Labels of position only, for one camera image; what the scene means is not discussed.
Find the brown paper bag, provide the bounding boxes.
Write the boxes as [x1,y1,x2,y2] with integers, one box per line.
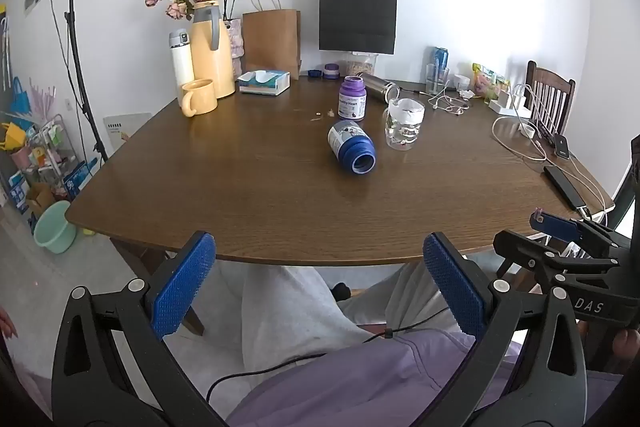
[242,0,302,80]

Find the wire storage rack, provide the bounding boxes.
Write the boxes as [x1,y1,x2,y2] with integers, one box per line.
[0,113,101,208]

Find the stainless steel flask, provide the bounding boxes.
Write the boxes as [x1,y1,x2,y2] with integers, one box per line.
[356,72,402,104]

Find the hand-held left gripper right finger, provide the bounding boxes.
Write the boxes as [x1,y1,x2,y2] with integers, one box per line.
[422,231,588,427]

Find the blue drink can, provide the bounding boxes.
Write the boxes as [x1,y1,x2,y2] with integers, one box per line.
[431,46,450,80]

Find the black cable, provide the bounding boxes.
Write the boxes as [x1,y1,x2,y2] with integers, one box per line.
[206,306,453,404]

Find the white thermos bottle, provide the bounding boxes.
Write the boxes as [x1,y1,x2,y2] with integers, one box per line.
[168,29,196,106]

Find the yellow mug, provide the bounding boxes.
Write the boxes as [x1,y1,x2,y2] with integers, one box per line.
[180,79,219,117]

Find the white power strip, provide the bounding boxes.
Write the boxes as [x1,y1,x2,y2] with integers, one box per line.
[488,88,532,116]

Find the clear food container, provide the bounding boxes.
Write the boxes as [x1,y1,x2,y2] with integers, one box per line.
[342,51,377,78]

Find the tissue box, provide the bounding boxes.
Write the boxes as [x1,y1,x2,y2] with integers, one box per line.
[237,70,291,96]

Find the green plastic basin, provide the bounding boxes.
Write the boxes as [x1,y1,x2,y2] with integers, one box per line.
[33,200,78,254]

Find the black light stand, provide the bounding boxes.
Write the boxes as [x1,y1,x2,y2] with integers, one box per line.
[31,0,110,168]

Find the person's right leg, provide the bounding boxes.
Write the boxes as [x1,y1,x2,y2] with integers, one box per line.
[337,259,478,339]

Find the purple labelled bottle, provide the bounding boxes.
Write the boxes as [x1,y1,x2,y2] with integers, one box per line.
[338,76,367,122]

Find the yellow thermos jug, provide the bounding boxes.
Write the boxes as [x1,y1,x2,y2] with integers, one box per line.
[190,0,237,99]

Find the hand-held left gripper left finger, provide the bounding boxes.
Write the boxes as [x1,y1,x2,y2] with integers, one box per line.
[51,231,226,427]

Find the white charging cable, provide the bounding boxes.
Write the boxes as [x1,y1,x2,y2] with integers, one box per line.
[492,83,617,214]

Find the tall drinking glass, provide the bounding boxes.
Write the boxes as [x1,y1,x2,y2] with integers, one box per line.
[426,63,450,96]

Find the person's purple top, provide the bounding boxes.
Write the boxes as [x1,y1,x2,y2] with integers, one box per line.
[226,328,628,427]

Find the cardboard box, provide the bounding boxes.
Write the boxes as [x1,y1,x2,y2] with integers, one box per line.
[25,183,57,219]

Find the clear glass cup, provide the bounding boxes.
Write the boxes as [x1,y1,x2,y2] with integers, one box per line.
[384,98,426,152]

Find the black power bank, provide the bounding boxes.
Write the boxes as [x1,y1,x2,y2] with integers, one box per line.
[543,164,592,212]

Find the wooden chair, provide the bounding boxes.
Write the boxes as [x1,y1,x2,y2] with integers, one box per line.
[525,61,577,138]

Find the colourful snack packets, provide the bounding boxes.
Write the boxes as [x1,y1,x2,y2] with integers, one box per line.
[471,62,512,104]

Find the blue labelled bottle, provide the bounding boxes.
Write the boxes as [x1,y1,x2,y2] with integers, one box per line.
[327,120,377,175]

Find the person's leg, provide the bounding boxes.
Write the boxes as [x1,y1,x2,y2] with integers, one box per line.
[337,259,478,339]
[165,263,383,408]

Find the pink flower vase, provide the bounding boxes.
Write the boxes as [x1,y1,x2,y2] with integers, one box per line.
[223,18,245,82]

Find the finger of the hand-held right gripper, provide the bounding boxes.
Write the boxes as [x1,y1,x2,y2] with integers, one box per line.
[529,208,632,250]
[492,229,622,295]

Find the person's right hand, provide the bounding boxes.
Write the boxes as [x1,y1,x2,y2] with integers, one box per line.
[614,328,640,360]

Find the person's left leg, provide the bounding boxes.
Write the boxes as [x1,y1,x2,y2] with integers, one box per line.
[165,263,383,408]

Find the white earphones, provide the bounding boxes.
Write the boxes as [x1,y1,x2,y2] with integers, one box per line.
[419,87,473,114]

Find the white flat box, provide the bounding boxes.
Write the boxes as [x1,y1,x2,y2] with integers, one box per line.
[102,112,153,154]

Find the blue bag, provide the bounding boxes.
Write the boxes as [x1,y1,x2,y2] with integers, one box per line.
[7,77,33,120]

